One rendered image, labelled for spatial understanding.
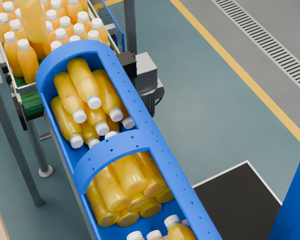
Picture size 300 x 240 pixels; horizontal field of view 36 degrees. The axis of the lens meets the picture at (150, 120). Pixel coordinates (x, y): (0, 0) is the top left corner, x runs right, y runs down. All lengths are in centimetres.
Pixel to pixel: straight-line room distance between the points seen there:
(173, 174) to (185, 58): 209
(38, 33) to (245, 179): 136
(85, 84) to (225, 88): 173
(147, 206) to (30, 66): 74
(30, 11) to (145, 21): 207
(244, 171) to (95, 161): 139
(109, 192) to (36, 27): 61
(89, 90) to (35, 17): 30
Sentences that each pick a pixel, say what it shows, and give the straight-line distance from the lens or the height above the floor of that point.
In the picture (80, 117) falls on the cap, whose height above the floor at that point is 111.
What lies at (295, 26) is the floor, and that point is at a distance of 360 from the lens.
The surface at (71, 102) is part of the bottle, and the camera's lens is 144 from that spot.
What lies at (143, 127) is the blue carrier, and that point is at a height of 121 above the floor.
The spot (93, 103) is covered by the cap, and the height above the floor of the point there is 115.
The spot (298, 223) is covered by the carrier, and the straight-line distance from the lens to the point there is 158.
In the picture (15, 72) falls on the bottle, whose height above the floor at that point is 93.
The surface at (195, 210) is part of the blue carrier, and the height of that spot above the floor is 120.
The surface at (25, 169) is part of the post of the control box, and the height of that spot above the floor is 35.
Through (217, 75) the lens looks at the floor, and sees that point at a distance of 311.
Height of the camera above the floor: 219
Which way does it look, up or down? 51 degrees down
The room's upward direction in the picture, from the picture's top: 1 degrees counter-clockwise
